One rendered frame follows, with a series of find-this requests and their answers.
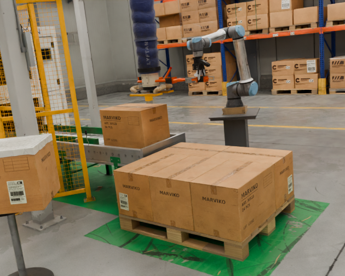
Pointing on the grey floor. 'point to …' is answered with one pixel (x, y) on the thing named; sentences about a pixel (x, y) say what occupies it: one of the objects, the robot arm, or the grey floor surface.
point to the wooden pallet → (237, 247)
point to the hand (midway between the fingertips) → (202, 78)
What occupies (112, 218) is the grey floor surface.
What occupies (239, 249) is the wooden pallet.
